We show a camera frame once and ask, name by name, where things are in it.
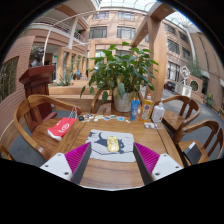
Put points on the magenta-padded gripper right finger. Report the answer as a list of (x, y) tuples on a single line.
[(146, 159)]

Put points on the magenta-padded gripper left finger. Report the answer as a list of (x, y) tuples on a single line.
[(78, 159)]

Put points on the yellow computer mouse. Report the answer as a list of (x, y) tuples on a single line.
[(113, 144)]

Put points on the grey cat-print mouse pad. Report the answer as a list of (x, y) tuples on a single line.
[(125, 150)]

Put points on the small white packet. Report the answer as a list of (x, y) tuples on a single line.
[(150, 125)]

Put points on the red and white bag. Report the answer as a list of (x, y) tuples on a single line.
[(61, 127)]

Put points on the empty wooden armchair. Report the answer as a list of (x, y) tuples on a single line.
[(173, 121)]

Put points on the black notebook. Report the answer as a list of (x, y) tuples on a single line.
[(192, 152)]

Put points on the white pump bottle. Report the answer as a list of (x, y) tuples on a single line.
[(158, 113)]

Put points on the wooden armchair with red bag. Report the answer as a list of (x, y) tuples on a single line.
[(36, 136)]

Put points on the yellow liquid bottle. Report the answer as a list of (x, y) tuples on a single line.
[(146, 110)]

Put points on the blue squeeze tube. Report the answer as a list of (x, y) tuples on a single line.
[(134, 110)]

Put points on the wooden chair behind plant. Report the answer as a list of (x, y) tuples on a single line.
[(96, 103)]

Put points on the wooden armchair with black notebook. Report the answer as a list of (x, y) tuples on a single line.
[(200, 128)]

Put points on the wooden chair backrest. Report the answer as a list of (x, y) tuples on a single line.
[(5, 152)]

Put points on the white abstract sculpture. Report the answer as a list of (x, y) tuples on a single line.
[(184, 83)]

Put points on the yellow flowering plant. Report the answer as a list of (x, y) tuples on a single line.
[(208, 100)]

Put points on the dark red wooden podium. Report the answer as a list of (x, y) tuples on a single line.
[(38, 83)]

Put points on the large green potted plant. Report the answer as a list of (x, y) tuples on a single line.
[(123, 71)]

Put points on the dark bust statue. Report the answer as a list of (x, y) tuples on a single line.
[(36, 58)]

